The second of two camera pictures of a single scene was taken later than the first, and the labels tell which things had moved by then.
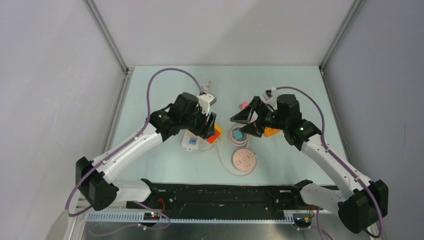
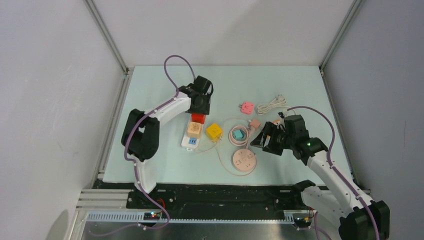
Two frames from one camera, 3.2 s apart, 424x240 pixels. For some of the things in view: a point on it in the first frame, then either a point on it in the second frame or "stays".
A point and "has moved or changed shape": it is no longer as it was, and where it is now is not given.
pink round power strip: (244, 160) stays
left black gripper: (204, 130) to (205, 108)
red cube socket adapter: (212, 138) has moved or changed shape
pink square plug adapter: (245, 105) stays
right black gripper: (244, 116) to (271, 130)
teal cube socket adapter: (237, 135) stays
